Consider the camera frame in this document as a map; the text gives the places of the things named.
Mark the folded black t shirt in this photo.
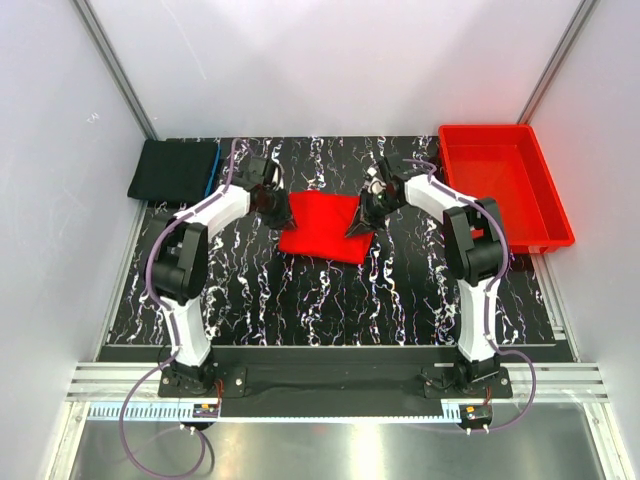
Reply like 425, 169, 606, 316
127, 140, 218, 205

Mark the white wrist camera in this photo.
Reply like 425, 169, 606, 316
271, 163, 284, 188
364, 167, 386, 195

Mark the white slotted cable duct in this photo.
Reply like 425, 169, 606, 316
87, 401, 462, 425

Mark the aluminium table edge rail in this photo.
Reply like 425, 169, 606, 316
67, 363, 608, 403

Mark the right small electronics board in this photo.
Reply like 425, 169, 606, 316
461, 404, 493, 422

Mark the left small electronics board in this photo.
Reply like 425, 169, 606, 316
192, 403, 220, 419

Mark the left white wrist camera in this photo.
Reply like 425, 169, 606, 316
271, 163, 284, 188

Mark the right aluminium frame post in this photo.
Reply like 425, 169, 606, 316
516, 0, 600, 125

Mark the purple cable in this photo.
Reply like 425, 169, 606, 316
399, 157, 539, 435
117, 138, 251, 475

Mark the left aluminium frame post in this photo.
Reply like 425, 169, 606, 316
70, 0, 158, 140

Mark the red t shirt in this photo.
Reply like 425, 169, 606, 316
278, 190, 373, 265

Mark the aluminium frame post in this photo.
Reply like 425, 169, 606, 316
70, 0, 158, 140
516, 0, 600, 125

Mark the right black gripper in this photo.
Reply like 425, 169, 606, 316
345, 189, 404, 239

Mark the small electronics board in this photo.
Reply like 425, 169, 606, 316
192, 403, 220, 419
461, 404, 493, 422

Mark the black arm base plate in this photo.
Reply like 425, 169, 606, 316
97, 344, 576, 419

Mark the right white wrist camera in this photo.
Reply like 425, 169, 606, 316
364, 167, 386, 195

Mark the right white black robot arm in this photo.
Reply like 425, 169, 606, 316
345, 154, 509, 397

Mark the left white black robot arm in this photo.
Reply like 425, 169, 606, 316
144, 157, 296, 396

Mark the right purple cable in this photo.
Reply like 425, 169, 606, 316
399, 157, 539, 435

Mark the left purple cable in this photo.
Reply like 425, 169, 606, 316
117, 138, 251, 475

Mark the red plastic bin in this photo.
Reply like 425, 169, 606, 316
438, 124, 575, 254

